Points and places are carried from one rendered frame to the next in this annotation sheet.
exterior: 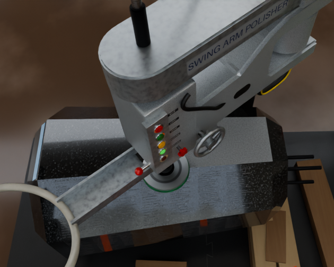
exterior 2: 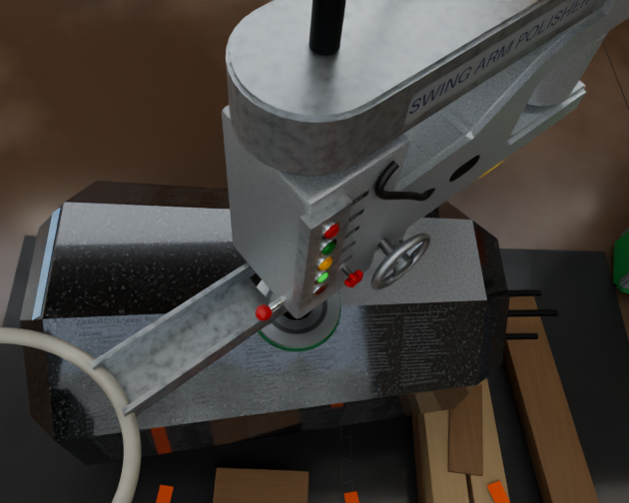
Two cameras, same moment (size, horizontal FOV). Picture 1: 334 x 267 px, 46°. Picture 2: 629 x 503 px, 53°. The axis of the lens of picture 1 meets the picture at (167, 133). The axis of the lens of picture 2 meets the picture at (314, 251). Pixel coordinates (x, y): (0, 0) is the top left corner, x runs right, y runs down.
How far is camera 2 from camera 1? 32 cm
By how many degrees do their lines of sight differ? 8
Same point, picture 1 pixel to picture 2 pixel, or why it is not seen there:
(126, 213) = (215, 386)
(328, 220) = (547, 401)
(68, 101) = (93, 173)
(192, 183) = (341, 333)
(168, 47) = (378, 60)
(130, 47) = (296, 54)
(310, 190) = (518, 349)
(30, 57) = (22, 88)
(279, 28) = (555, 51)
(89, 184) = (158, 333)
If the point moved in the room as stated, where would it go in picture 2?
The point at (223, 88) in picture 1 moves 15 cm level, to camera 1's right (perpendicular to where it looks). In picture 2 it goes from (442, 160) to (521, 154)
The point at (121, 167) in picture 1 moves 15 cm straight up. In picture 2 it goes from (223, 301) to (218, 268)
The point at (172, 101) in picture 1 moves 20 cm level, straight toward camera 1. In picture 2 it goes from (363, 176) to (384, 301)
